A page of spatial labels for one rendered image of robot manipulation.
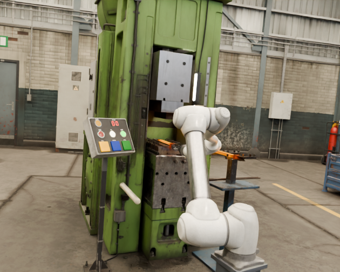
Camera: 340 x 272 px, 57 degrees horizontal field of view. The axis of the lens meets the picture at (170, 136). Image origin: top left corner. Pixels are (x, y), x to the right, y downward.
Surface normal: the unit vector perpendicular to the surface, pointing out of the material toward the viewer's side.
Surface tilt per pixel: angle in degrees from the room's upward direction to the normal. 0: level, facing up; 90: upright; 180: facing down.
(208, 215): 53
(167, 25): 90
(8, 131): 90
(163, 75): 90
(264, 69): 90
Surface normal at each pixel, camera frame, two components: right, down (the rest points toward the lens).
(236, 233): 0.16, 0.06
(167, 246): 0.39, 0.11
